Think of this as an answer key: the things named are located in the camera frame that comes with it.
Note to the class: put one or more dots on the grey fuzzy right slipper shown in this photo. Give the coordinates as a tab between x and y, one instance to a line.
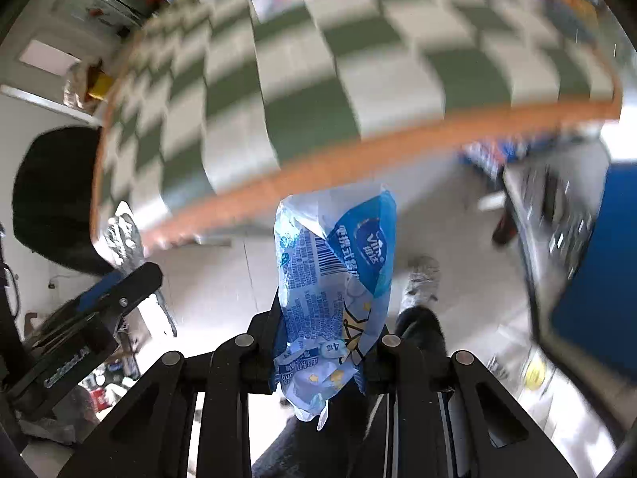
422	283

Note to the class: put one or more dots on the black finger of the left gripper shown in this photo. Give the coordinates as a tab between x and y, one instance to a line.
116	295

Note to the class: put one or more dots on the red black shoe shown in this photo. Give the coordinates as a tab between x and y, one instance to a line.
506	229

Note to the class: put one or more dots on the blue tissue pack wrapper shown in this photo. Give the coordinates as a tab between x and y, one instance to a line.
335	253

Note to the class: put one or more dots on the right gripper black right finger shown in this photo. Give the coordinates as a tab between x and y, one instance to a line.
448	417

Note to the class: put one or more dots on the silver blister pack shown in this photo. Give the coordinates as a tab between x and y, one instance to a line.
125	251

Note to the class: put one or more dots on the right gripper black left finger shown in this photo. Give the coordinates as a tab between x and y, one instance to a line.
186	415

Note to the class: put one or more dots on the blue printed carton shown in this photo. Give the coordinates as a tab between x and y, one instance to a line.
490	156

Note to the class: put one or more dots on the dark wooden chair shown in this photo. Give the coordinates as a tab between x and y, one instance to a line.
52	195

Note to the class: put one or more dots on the checkered green white tablecloth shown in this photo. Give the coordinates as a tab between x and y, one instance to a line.
225	107

